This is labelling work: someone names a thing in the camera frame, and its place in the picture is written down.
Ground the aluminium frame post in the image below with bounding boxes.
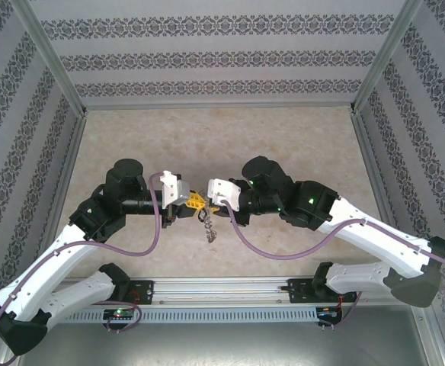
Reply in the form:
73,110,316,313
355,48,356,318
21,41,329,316
8,0,89,116
353,0,428,114

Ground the circuit board with green light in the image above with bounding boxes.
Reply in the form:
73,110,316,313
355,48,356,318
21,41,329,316
103,307,136,320

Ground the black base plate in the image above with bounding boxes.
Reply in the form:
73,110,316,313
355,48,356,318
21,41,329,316
125,280,155,306
287,278,355,304

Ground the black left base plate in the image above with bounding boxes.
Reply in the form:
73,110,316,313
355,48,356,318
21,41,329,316
125,280,155,306

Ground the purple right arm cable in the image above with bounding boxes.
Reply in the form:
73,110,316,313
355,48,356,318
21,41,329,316
222,200,445,331

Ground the aluminium mounting rail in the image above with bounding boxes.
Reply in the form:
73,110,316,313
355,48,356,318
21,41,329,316
54,274,425,307

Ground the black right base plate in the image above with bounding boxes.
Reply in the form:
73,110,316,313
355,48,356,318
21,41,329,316
287,278,355,304

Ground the grey slotted cable duct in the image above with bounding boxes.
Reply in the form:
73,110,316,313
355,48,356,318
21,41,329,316
58,304,344,324

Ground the aluminium frame cross bar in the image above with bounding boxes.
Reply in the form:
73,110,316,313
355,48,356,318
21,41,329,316
81,100,357,112

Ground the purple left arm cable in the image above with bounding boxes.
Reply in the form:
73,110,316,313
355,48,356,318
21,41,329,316
0,172,167,366

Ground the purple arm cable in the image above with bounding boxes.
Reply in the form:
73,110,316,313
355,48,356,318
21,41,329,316
222,200,445,331
0,172,167,366

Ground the aluminium side rail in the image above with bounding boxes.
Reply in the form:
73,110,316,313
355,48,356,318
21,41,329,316
351,112,413,276
31,112,90,278

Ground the large metal keyring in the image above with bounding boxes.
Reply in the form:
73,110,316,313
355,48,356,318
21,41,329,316
194,207,219,246

